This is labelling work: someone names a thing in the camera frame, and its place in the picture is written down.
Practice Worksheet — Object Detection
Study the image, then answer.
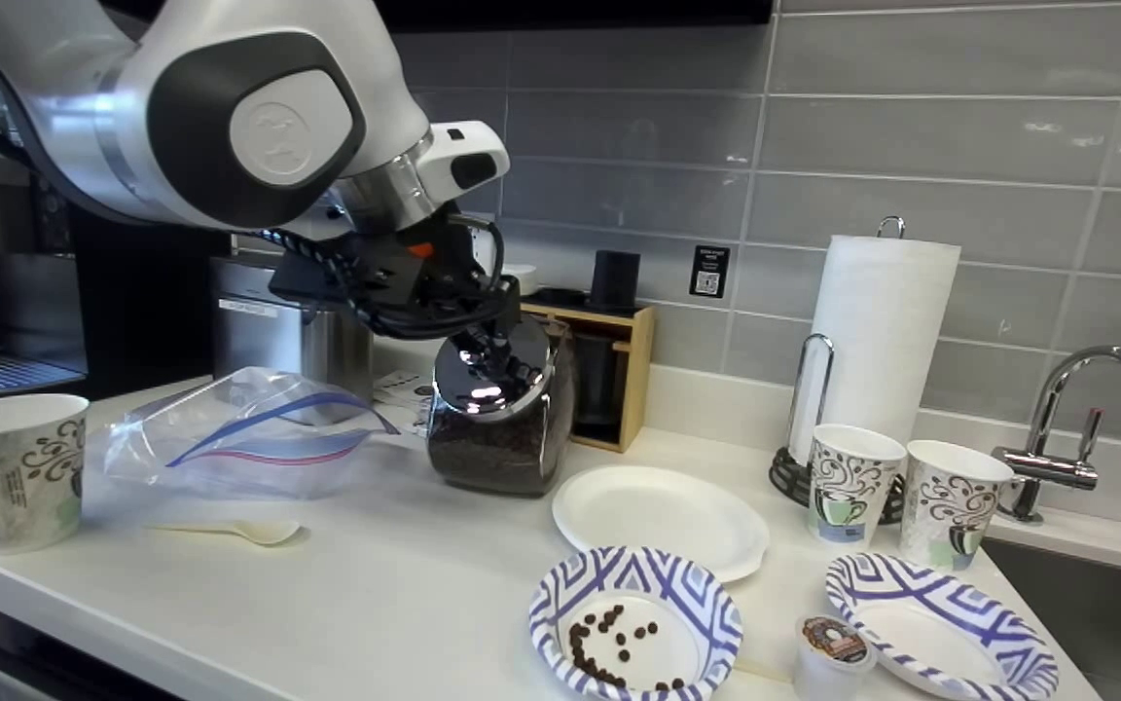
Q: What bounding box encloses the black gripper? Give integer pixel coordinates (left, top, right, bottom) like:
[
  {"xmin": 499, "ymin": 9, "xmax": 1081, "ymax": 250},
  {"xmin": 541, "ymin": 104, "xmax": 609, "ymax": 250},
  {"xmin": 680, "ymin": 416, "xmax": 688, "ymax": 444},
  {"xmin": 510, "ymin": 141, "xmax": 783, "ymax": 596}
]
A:
[{"xmin": 349, "ymin": 219, "xmax": 525, "ymax": 366}]

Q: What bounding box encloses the shiny metal bowl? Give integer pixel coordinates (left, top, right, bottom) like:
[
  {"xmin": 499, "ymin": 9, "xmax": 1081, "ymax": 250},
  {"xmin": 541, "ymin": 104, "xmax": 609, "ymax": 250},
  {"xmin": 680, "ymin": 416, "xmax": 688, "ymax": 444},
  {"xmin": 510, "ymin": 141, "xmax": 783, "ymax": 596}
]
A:
[{"xmin": 434, "ymin": 318, "xmax": 552, "ymax": 423}]

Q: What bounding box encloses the glass jar of coffee beans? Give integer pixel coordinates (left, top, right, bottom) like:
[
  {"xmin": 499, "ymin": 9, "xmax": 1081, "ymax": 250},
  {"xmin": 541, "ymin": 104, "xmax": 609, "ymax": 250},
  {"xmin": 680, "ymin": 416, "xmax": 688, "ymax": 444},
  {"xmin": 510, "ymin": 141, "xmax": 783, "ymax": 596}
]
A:
[{"xmin": 425, "ymin": 315, "xmax": 580, "ymax": 502}]

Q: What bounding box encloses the white plastic spoon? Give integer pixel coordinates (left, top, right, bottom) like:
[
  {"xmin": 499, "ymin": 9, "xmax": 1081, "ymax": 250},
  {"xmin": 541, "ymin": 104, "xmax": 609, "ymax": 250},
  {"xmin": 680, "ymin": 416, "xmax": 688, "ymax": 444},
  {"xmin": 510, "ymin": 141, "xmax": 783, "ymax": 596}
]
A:
[{"xmin": 147, "ymin": 512, "xmax": 307, "ymax": 550}]

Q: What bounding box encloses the black box on organizer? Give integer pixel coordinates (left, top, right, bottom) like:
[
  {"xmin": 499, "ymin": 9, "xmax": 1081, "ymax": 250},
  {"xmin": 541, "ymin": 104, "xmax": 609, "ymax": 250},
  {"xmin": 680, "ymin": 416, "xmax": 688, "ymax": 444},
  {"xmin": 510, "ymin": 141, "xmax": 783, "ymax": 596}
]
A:
[{"xmin": 587, "ymin": 245, "xmax": 645, "ymax": 318}]

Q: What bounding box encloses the wooden countertop organizer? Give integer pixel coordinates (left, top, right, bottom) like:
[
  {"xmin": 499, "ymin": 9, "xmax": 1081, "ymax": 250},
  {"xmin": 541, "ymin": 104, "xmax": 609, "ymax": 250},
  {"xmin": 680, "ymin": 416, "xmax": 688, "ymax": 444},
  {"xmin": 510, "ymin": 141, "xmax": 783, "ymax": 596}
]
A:
[{"xmin": 517, "ymin": 297, "xmax": 662, "ymax": 454}]

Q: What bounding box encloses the stainless steel lidded bin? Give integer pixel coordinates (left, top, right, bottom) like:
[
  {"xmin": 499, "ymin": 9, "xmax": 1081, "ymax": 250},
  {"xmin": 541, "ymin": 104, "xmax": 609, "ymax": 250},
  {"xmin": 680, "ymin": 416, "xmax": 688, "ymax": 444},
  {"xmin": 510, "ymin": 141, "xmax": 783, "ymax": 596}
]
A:
[{"xmin": 205, "ymin": 250, "xmax": 381, "ymax": 402}]

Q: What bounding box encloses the clear zip plastic bag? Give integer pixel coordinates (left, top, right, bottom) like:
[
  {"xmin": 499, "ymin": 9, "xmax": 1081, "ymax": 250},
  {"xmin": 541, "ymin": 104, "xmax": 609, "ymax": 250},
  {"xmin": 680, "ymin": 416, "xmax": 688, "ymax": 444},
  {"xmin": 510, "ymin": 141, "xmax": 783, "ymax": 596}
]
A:
[{"xmin": 81, "ymin": 361, "xmax": 404, "ymax": 506}]

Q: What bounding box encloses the white bowl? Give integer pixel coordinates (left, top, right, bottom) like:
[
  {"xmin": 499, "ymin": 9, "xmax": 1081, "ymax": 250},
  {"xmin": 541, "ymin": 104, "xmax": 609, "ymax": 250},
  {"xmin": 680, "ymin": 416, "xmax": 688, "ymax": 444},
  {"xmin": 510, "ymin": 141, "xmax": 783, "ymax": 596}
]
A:
[{"xmin": 548, "ymin": 458, "xmax": 776, "ymax": 586}]

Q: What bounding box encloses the patterned bowl with coffee beans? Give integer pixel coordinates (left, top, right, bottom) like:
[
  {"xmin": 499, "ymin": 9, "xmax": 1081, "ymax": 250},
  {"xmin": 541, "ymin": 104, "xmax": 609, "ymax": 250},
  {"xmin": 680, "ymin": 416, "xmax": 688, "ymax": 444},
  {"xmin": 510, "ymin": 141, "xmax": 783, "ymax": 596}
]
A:
[{"xmin": 525, "ymin": 540, "xmax": 746, "ymax": 701}]

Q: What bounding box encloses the dark upper cabinet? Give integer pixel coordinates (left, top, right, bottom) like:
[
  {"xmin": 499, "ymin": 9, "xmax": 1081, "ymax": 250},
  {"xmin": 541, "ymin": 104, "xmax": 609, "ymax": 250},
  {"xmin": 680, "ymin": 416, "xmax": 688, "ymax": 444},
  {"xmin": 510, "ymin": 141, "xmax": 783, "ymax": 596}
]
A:
[{"xmin": 375, "ymin": 0, "xmax": 776, "ymax": 31}]

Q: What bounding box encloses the metal paper towel holder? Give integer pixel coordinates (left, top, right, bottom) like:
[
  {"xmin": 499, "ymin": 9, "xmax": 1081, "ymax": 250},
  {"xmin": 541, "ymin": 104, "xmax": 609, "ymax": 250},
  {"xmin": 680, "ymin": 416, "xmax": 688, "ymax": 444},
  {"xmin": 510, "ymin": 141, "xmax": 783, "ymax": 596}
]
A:
[{"xmin": 765, "ymin": 210, "xmax": 915, "ymax": 509}]

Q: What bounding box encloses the black coffee machine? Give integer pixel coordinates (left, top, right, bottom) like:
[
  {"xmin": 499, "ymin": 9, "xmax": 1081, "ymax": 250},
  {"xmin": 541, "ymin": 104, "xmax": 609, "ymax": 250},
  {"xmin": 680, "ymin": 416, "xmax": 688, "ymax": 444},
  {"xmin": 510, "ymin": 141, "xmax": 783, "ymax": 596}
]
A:
[{"xmin": 0, "ymin": 152, "xmax": 235, "ymax": 402}]

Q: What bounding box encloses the patterned paper cup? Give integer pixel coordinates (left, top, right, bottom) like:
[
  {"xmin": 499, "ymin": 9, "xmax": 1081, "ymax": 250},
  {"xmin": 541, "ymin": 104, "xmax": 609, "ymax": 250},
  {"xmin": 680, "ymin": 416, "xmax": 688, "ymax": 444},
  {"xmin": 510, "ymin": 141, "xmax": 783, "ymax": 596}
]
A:
[
  {"xmin": 0, "ymin": 389, "xmax": 94, "ymax": 551},
  {"xmin": 896, "ymin": 435, "xmax": 1023, "ymax": 575},
  {"xmin": 804, "ymin": 422, "xmax": 912, "ymax": 550}
]

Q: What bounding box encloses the white paper towel roll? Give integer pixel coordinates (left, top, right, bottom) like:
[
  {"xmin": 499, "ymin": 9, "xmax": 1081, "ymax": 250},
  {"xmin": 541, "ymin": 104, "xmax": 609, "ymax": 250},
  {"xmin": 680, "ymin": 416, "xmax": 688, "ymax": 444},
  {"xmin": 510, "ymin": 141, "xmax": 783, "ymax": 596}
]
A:
[{"xmin": 785, "ymin": 229, "xmax": 967, "ymax": 458}]

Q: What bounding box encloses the coffee pod cup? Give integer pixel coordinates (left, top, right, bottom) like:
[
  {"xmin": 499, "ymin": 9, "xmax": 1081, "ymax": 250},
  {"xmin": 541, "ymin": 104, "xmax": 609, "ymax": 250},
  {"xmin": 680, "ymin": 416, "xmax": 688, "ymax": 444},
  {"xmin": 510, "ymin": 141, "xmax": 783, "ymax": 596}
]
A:
[{"xmin": 791, "ymin": 610, "xmax": 880, "ymax": 701}]

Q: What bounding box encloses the empty blue patterned paper bowl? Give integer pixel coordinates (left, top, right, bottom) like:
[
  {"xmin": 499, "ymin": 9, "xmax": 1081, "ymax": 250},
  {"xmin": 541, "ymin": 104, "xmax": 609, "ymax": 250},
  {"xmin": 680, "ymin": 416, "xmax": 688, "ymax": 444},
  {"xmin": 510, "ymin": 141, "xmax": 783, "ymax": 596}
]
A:
[{"xmin": 820, "ymin": 550, "xmax": 1063, "ymax": 701}]

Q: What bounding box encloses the chrome faucet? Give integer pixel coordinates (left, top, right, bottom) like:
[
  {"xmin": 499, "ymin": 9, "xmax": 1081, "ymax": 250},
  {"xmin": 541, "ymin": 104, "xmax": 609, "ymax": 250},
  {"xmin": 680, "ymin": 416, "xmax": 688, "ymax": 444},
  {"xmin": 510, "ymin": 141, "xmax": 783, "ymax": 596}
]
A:
[{"xmin": 988, "ymin": 342, "xmax": 1121, "ymax": 528}]

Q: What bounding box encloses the kitchen sink basin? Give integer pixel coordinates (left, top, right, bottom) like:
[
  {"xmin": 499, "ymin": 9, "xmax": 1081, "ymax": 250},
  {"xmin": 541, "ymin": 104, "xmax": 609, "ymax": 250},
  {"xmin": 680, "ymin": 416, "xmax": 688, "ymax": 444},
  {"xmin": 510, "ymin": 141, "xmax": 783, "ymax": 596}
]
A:
[{"xmin": 976, "ymin": 532, "xmax": 1121, "ymax": 701}]

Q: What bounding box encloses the small black wall tag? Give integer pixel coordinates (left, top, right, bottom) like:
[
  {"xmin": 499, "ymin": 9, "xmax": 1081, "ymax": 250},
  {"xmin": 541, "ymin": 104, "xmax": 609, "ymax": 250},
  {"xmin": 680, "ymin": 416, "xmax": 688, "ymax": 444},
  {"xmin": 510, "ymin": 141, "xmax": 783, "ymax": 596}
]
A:
[{"xmin": 685, "ymin": 237, "xmax": 737, "ymax": 305}]

